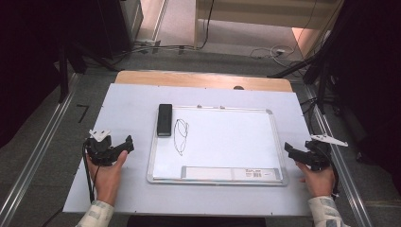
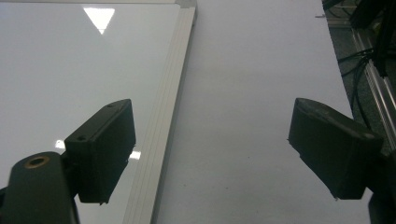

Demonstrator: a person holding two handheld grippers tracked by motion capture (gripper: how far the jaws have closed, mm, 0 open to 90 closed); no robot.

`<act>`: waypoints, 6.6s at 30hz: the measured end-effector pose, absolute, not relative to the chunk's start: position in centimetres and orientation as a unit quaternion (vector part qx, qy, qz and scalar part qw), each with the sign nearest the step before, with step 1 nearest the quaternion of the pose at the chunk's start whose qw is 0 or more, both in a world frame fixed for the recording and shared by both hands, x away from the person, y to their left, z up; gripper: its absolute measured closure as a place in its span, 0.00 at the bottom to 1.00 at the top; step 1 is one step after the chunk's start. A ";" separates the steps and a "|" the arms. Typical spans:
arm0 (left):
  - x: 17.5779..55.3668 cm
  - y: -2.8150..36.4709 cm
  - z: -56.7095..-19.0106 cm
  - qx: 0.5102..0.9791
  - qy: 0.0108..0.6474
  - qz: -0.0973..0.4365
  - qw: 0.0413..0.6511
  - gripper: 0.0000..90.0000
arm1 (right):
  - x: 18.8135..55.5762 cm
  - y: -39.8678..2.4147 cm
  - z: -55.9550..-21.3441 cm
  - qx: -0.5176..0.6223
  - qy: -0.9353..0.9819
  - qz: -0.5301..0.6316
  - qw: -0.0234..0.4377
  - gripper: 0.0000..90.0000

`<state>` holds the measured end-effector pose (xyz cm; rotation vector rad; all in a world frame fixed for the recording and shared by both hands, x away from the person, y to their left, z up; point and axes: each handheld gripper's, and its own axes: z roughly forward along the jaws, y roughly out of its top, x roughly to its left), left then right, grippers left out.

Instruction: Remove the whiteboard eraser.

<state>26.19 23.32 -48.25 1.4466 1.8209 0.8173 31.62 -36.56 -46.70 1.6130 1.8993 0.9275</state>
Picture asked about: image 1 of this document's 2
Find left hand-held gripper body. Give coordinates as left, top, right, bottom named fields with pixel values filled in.
left=84, top=129, right=115, bottom=167

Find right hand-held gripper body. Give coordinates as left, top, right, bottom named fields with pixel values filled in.
left=304, top=133, right=349, bottom=172

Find black whiteboard eraser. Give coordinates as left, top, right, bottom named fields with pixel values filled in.
left=156, top=103, right=174, bottom=138

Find silver-framed whiteboard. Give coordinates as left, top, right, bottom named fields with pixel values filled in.
left=146, top=105, right=288, bottom=187

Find person's left hand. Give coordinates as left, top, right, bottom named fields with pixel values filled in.
left=86, top=149, right=129, bottom=206

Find person's right hand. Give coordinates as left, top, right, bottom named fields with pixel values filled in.
left=295, top=160, right=336, bottom=199

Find large white base board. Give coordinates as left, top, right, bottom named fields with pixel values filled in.
left=62, top=82, right=314, bottom=218

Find black tripod stand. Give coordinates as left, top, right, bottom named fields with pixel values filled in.
left=267, top=31, right=344, bottom=115

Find dark curtain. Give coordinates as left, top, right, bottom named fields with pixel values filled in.
left=327, top=0, right=401, bottom=193
left=0, top=0, right=102, bottom=149

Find black stand leg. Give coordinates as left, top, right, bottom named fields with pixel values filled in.
left=58, top=44, right=71, bottom=104

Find wooden table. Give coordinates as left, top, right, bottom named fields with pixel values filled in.
left=114, top=70, right=294, bottom=94

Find grey power strip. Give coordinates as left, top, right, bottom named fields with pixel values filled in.
left=134, top=38, right=163, bottom=54

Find dark cabinet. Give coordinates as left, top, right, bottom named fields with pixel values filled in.
left=96, top=0, right=145, bottom=60

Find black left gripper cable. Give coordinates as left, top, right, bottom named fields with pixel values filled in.
left=81, top=140, right=101, bottom=203

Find metal floor rail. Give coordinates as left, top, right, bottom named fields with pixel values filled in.
left=0, top=73, right=80, bottom=227
left=303, top=84, right=375, bottom=227

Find white floor cables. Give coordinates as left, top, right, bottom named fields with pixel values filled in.
left=249, top=44, right=297, bottom=68

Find black hanging cable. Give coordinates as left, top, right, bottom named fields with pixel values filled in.
left=198, top=0, right=216, bottom=50

